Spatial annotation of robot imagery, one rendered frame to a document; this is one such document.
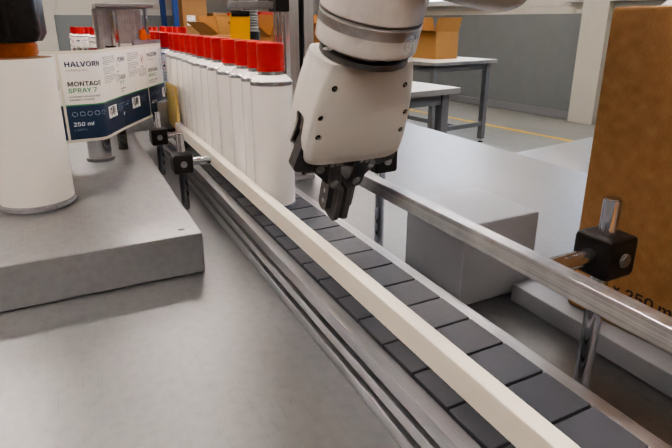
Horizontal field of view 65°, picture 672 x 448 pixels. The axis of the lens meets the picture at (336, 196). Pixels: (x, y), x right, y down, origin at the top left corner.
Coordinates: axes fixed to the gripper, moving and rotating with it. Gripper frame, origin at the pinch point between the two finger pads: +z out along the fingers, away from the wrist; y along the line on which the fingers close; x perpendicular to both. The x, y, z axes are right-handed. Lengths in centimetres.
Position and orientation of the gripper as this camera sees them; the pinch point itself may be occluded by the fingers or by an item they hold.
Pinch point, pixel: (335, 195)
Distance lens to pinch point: 52.6
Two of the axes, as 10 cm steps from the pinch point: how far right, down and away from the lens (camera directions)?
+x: 4.2, 5.9, -6.9
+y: -8.9, 1.4, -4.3
